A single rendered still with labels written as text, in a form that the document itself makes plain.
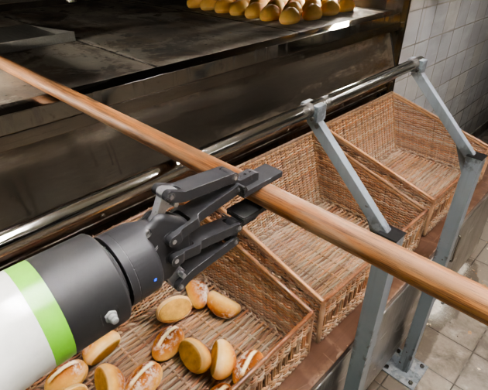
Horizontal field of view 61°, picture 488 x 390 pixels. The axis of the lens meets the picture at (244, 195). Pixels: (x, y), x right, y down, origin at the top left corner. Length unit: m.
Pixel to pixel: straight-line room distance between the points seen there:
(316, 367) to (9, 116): 0.87
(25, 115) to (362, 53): 1.31
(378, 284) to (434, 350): 1.06
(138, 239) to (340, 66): 1.37
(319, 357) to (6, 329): 0.86
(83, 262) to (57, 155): 0.63
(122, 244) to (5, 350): 0.12
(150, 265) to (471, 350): 1.78
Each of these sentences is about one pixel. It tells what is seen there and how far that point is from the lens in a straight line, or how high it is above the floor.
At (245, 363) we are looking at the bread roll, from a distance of 1.01.
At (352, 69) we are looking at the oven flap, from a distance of 1.73.
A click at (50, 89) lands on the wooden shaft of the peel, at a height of 1.20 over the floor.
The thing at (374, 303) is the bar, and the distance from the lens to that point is 1.00.
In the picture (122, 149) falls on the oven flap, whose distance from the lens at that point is 1.04.
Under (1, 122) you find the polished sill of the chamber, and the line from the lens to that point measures 0.90.
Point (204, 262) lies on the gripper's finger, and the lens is 0.48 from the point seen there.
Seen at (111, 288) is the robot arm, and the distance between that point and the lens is 0.37.
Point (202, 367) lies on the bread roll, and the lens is 1.02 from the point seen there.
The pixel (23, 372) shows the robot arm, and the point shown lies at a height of 1.20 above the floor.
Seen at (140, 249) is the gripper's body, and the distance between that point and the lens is 0.39.
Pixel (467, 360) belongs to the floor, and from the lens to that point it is 2.02.
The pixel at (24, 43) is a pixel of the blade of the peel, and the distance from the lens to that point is 1.40.
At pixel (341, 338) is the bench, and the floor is 0.58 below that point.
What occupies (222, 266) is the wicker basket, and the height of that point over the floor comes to 0.68.
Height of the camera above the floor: 1.47
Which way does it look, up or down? 33 degrees down
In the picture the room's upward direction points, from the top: straight up
